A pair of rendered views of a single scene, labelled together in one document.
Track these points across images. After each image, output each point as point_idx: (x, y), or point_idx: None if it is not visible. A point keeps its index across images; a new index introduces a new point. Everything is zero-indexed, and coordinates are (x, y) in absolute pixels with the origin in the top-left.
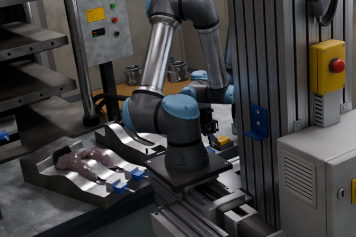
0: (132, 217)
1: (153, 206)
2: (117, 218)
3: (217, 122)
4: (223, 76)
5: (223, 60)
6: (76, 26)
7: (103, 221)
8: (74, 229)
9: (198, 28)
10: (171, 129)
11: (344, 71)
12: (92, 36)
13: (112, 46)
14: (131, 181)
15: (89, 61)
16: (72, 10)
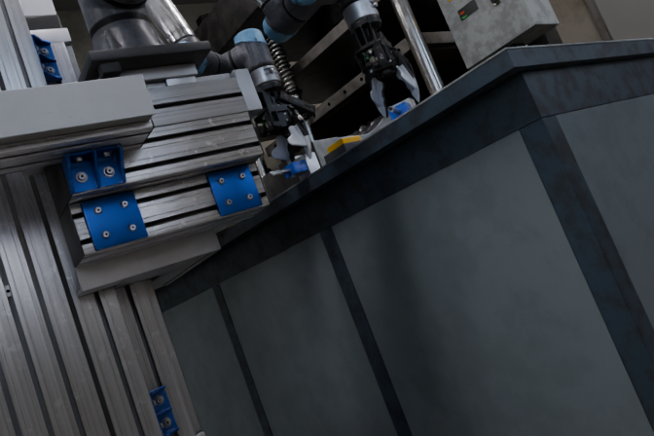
0: (263, 268)
1: (282, 258)
2: (248, 266)
3: (268, 110)
4: (162, 32)
5: (152, 9)
6: (399, 16)
7: (236, 266)
8: (216, 269)
9: None
10: None
11: None
12: (461, 19)
13: (494, 24)
14: None
15: (466, 58)
16: None
